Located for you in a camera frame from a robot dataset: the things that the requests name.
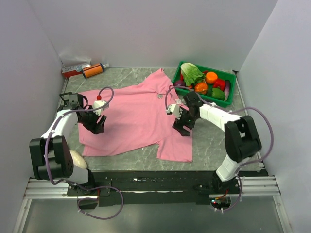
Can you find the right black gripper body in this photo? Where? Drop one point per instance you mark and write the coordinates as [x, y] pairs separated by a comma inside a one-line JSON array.
[[186, 120]]

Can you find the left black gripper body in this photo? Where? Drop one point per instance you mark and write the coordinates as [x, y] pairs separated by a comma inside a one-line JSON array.
[[89, 121]]

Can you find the pink t-shirt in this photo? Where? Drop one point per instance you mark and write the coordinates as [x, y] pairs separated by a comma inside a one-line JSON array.
[[136, 118]]

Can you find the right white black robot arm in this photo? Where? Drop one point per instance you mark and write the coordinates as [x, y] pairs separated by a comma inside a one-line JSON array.
[[241, 136]]

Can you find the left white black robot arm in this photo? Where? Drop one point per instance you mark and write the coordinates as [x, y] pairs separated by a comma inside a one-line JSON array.
[[50, 154]]

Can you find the purple onion toy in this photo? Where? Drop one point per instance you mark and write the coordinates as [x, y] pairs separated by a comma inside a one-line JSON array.
[[179, 83]]

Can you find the green pepper toy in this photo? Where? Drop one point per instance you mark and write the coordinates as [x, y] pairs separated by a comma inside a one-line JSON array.
[[218, 94]]

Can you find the green plastic bin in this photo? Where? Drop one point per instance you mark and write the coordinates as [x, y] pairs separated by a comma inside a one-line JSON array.
[[212, 85]]

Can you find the white daikon radish toy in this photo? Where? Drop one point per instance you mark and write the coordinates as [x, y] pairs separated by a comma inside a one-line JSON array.
[[78, 160]]

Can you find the green lettuce toy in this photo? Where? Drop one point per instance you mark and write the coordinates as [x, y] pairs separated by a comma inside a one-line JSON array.
[[191, 74]]

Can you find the orange toy fruit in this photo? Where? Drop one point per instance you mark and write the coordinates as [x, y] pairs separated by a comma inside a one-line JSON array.
[[211, 77]]

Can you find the orange cylindrical bottle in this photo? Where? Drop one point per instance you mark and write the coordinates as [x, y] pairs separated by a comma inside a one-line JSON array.
[[93, 70]]

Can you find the red white flat box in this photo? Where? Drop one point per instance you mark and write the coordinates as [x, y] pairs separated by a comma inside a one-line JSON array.
[[74, 69]]

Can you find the purple eggplant toy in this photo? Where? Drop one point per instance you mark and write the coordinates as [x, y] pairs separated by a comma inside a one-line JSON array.
[[227, 89]]

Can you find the clear plastic bag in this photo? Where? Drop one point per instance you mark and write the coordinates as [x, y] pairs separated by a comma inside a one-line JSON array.
[[69, 58]]

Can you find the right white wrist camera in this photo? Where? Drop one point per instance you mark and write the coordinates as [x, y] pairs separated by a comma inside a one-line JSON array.
[[174, 109]]

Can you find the small black square frame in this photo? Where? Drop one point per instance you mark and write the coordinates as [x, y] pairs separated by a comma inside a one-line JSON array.
[[64, 102]]

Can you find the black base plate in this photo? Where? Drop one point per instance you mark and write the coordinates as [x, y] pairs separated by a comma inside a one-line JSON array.
[[158, 187]]

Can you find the aluminium rail frame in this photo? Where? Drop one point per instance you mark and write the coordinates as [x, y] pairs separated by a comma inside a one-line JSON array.
[[46, 208]]

